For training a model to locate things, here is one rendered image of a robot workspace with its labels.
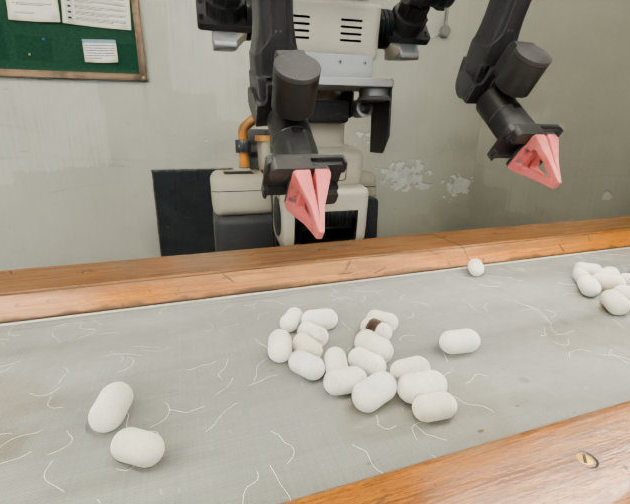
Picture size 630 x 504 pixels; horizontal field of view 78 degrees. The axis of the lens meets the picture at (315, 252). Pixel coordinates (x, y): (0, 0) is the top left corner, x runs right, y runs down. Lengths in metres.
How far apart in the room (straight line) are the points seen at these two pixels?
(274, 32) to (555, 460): 0.53
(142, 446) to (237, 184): 1.01
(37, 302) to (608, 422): 0.50
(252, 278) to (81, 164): 2.01
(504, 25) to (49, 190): 2.22
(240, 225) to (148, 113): 1.27
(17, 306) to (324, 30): 0.79
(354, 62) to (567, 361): 0.77
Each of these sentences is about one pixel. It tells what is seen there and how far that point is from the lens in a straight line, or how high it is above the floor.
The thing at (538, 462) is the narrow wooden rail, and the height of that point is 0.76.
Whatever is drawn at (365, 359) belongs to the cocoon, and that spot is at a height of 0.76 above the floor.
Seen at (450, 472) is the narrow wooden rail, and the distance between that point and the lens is 0.23.
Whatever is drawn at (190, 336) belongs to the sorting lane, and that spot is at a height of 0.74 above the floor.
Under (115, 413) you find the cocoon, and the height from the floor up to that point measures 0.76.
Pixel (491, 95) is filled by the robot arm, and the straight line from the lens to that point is 0.76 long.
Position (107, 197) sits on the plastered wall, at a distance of 2.43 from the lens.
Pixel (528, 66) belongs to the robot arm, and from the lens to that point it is 0.71.
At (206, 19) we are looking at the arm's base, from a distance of 0.98.
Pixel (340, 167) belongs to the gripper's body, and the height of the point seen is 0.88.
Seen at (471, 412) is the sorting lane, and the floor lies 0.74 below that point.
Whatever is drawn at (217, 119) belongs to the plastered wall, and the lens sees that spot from 2.35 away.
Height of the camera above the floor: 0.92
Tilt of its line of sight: 17 degrees down
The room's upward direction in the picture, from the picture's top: straight up
